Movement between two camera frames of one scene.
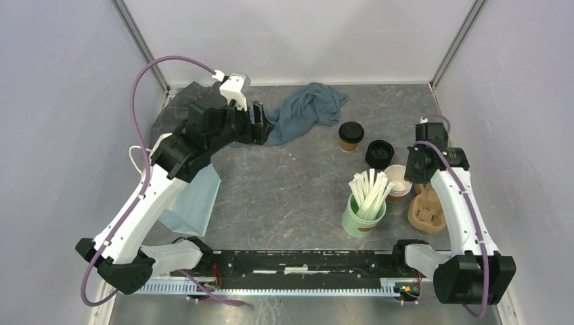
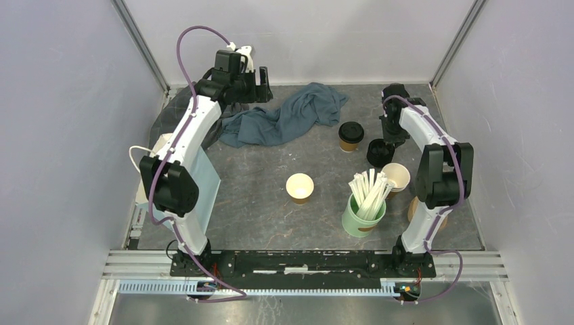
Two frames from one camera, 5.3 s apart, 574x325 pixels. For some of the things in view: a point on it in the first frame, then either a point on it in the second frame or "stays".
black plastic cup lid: x=351 y=132 stays
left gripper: x=261 y=119 to x=259 y=93
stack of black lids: x=379 y=154 stays
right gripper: x=410 y=175 to x=399 y=139
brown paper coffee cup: x=347 y=147 stays
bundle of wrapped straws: x=369 y=191 stays
